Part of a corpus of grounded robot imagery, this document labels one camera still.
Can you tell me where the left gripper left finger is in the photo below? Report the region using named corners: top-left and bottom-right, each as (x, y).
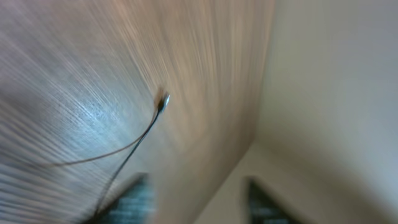
top-left (84, 174), bottom-right (155, 224)

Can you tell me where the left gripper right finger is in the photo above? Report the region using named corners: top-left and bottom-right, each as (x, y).
top-left (247, 179), bottom-right (299, 224)

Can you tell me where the long black USB cable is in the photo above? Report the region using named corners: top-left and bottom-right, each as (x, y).
top-left (93, 91), bottom-right (171, 218)

